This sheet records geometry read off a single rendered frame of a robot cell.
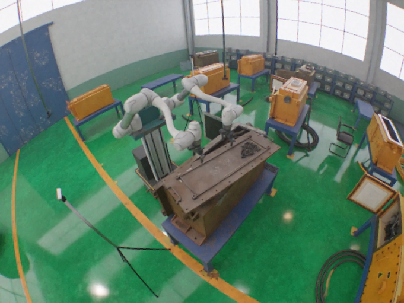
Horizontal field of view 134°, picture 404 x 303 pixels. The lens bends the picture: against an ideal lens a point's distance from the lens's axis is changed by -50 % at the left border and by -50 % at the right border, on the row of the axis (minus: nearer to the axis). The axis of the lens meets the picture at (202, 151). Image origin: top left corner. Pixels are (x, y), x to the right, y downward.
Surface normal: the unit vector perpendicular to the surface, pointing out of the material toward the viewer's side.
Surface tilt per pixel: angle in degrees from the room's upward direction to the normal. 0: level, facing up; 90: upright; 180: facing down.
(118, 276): 0
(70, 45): 90
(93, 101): 90
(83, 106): 90
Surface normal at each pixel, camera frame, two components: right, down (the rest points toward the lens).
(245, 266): -0.07, -0.76
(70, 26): 0.77, 0.37
